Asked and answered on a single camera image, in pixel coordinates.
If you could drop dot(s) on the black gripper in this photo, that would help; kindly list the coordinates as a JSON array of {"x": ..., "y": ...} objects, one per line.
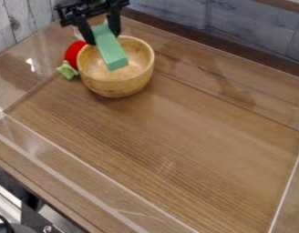
[{"x": 75, "y": 13}]

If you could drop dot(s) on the green rectangular block stick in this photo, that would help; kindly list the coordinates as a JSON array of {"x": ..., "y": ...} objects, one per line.
[{"x": 112, "y": 53}]

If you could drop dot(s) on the light wooden bowl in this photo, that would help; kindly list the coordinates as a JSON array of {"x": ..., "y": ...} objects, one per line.
[{"x": 128, "y": 79}]

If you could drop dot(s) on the red plush strawberry toy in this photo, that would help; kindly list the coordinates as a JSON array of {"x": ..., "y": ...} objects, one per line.
[{"x": 68, "y": 68}]

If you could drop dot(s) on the black table clamp mount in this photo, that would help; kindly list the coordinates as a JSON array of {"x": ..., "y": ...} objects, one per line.
[{"x": 35, "y": 221}]

